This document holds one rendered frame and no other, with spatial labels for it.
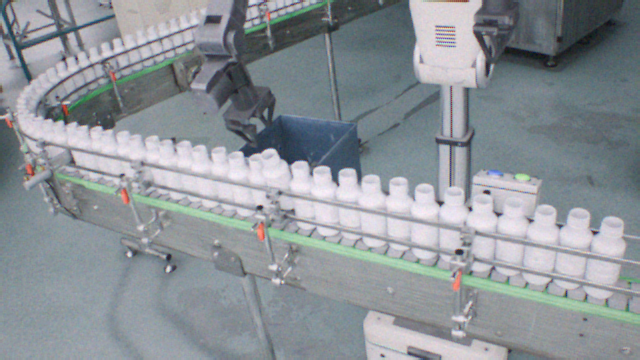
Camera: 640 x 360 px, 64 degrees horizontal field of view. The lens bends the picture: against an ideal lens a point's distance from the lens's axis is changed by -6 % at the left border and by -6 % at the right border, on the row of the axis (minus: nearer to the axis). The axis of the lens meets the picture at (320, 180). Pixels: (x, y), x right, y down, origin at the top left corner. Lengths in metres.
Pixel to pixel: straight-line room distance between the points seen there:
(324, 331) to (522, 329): 1.34
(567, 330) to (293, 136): 1.23
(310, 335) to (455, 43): 1.40
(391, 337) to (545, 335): 0.93
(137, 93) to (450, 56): 1.57
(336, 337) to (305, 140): 0.88
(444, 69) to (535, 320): 0.78
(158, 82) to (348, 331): 1.45
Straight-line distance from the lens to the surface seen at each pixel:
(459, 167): 1.78
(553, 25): 4.71
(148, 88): 2.68
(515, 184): 1.20
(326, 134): 1.92
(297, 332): 2.42
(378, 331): 2.05
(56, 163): 1.80
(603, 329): 1.16
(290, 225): 1.31
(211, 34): 1.02
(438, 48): 1.58
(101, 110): 2.58
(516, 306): 1.16
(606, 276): 1.09
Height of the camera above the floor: 1.78
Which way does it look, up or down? 32 degrees down
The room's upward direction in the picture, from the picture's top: 9 degrees counter-clockwise
